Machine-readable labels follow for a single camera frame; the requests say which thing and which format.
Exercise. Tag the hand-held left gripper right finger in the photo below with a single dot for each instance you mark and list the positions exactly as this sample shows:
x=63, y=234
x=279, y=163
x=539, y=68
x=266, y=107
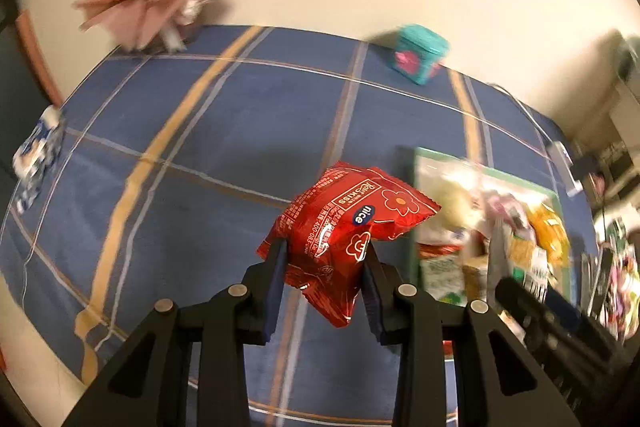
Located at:
x=372, y=302

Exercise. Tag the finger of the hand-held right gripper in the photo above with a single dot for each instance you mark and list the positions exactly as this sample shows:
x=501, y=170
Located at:
x=550, y=327

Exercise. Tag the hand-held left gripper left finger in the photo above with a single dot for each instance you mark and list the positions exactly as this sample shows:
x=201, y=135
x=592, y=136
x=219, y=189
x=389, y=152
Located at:
x=274, y=287

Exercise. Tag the shiny red snack packet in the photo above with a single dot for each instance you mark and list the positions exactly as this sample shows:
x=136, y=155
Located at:
x=340, y=227

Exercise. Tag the grey foil packet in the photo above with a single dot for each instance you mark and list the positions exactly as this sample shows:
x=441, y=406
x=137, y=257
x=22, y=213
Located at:
x=500, y=252

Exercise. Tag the pale green box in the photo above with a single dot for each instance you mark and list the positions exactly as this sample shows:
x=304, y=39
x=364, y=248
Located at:
x=416, y=187

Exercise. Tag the blue checked bedsheet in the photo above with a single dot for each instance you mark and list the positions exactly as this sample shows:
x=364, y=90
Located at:
x=200, y=207

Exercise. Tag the pink white snack packet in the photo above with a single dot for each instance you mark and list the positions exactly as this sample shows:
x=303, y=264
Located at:
x=502, y=207

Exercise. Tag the white cabinet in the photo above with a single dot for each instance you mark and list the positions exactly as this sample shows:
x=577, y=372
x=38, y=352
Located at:
x=625, y=107

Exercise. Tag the teal gift box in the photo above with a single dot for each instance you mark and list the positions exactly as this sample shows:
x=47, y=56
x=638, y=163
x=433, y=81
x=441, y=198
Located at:
x=417, y=54

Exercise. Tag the blue white packet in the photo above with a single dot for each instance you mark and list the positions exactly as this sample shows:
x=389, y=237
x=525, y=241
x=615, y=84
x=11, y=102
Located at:
x=37, y=152

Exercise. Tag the brown headboard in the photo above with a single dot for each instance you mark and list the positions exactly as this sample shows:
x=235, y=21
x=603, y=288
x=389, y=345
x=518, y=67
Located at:
x=40, y=62

